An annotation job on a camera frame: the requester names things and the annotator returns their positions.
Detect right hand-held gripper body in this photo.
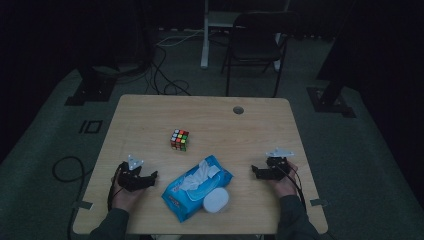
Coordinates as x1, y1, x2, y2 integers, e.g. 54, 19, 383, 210
264, 148, 296, 181

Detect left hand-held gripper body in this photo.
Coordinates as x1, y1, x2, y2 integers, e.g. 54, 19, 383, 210
117, 154, 148, 193

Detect multicoloured puzzle cube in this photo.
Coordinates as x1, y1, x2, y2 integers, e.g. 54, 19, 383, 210
170, 128, 190, 152

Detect blue wet wipes pack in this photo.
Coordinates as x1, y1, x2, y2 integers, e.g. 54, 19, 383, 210
161, 154, 234, 224

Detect white wet wipe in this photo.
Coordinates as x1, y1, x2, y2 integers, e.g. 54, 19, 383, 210
179, 159, 222, 192

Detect person's left hand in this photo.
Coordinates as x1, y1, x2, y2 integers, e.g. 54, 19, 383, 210
111, 182, 145, 213

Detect person's right hand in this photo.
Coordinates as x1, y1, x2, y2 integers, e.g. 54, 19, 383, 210
270, 161, 300, 198

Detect black stand base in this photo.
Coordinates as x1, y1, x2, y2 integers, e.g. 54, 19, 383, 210
64, 64, 118, 107
306, 0, 357, 119

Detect black folding chair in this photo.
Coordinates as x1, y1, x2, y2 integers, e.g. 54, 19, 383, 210
220, 11, 300, 99

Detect left hand-held gripper cable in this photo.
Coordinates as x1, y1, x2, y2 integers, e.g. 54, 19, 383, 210
106, 164, 124, 212

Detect hand-held gripper cable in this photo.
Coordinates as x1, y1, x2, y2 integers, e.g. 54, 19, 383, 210
279, 164, 307, 212
106, 164, 124, 212

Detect right hand-held gripper cable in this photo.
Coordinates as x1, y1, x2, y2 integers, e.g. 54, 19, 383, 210
279, 164, 307, 212

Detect black looped floor cable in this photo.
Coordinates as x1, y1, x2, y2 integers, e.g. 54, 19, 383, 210
51, 155, 95, 240

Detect black tangled floor cables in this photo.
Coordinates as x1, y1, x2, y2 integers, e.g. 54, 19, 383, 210
144, 44, 193, 97

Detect white floor cable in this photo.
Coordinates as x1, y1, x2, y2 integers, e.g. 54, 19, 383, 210
155, 28, 206, 48

